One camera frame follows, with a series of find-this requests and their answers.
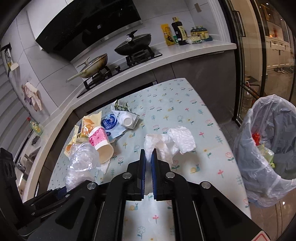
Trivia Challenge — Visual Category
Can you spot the white disposable plastic glove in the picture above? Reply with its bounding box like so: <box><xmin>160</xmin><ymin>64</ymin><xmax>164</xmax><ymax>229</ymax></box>
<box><xmin>144</xmin><ymin>126</ymin><xmax>196</xmax><ymax>167</ymax></box>

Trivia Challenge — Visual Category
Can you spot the blue white milk carton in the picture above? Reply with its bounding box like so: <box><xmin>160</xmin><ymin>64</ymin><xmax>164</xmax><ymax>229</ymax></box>
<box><xmin>101</xmin><ymin>100</ymin><xmax>139</xmax><ymax>142</ymax></box>

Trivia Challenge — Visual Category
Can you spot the red plastic bag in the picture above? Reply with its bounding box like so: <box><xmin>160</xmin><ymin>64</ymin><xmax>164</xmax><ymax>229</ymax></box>
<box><xmin>252</xmin><ymin>133</ymin><xmax>260</xmax><ymax>146</ymax></box>

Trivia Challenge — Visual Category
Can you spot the yellow green tissue package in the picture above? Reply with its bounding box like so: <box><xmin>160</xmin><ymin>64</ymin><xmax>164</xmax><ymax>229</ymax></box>
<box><xmin>258</xmin><ymin>145</ymin><xmax>275</xmax><ymax>168</ymax></box>

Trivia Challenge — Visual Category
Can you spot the kitchen sink with faucet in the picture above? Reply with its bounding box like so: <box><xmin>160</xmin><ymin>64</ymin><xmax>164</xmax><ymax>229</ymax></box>
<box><xmin>16</xmin><ymin>147</ymin><xmax>40</xmax><ymax>187</ymax></box>

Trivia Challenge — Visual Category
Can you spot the trash bin with clear liner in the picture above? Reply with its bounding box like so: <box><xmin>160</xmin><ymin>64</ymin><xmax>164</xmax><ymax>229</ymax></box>
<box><xmin>233</xmin><ymin>94</ymin><xmax>295</xmax><ymax>207</ymax></box>

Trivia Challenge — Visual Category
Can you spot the clear crumpled plastic bag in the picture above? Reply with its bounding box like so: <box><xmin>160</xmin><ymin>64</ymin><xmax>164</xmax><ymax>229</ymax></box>
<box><xmin>65</xmin><ymin>142</ymin><xmax>100</xmax><ymax>191</ymax></box>

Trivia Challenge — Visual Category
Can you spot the pink floral paper cup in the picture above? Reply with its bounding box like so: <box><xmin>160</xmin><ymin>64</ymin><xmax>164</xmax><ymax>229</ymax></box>
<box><xmin>89</xmin><ymin>126</ymin><xmax>114</xmax><ymax>164</ymax></box>

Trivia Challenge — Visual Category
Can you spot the floral white tablecloth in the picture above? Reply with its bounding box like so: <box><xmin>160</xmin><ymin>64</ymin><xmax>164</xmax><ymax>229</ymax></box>
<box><xmin>48</xmin><ymin>78</ymin><xmax>251</xmax><ymax>240</ymax></box>

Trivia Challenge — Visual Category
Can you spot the yellow snack wrapper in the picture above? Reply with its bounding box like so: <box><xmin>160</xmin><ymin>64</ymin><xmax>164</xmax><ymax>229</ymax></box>
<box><xmin>64</xmin><ymin>111</ymin><xmax>102</xmax><ymax>158</ymax></box>

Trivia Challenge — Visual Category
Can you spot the green dish soap bottle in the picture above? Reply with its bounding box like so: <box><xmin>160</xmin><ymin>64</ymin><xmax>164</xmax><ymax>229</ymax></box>
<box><xmin>27</xmin><ymin>117</ymin><xmax>43</xmax><ymax>136</ymax></box>

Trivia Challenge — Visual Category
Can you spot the hanging pink dish cloth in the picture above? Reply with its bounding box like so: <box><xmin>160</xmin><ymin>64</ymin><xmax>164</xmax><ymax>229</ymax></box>
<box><xmin>22</xmin><ymin>82</ymin><xmax>43</xmax><ymax>111</ymax></box>

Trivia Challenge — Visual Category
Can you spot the beige wok with lid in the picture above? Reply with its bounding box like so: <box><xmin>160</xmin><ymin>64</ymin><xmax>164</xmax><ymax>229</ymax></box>
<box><xmin>66</xmin><ymin>53</ymin><xmax>108</xmax><ymax>82</ymax></box>

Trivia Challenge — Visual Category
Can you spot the black gas stove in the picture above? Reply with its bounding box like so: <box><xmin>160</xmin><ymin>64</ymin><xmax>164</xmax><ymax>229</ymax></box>
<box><xmin>76</xmin><ymin>46</ymin><xmax>163</xmax><ymax>98</ymax></box>

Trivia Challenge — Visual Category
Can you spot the black wok with lid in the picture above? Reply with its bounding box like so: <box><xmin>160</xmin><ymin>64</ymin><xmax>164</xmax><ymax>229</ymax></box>
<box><xmin>114</xmin><ymin>30</ymin><xmax>152</xmax><ymax>56</ymax></box>

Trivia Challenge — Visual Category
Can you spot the wrapped garlic packet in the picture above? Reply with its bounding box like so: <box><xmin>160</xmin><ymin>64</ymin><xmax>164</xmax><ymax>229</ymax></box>
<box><xmin>186</xmin><ymin>36</ymin><xmax>201</xmax><ymax>44</ymax></box>

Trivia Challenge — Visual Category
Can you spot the dark soy sauce bottle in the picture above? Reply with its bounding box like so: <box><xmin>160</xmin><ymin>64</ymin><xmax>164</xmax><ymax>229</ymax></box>
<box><xmin>171</xmin><ymin>17</ymin><xmax>188</xmax><ymax>46</ymax></box>

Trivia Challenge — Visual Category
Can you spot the yellow seasoning box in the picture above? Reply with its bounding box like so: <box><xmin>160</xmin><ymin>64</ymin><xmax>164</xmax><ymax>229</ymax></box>
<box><xmin>161</xmin><ymin>24</ymin><xmax>175</xmax><ymax>46</ymax></box>

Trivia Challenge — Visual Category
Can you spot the yellow blue condiment jar set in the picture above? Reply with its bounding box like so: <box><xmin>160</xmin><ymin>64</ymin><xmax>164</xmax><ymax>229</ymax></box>
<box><xmin>190</xmin><ymin>26</ymin><xmax>213</xmax><ymax>43</ymax></box>

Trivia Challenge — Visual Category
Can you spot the black range hood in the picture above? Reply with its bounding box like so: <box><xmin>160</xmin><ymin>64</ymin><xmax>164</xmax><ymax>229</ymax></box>
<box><xmin>36</xmin><ymin>1</ymin><xmax>142</xmax><ymax>61</ymax></box>

